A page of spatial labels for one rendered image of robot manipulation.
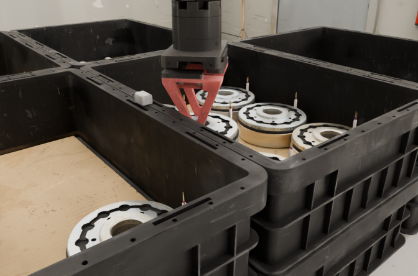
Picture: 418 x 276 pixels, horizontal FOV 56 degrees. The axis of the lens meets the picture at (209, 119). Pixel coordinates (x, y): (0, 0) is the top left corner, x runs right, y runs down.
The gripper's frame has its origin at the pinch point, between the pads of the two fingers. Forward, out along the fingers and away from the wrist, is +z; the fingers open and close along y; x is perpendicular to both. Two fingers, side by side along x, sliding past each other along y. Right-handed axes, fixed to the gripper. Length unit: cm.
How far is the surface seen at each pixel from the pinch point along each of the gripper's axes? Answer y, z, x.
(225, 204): 23.2, -3.1, 5.4
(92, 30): -49, -3, -34
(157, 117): 9.5, -3.7, -2.7
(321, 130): -3.9, 2.5, 16.1
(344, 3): -312, 13, 79
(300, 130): -5.2, 3.1, 13.5
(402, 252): -1.3, 19.3, 28.3
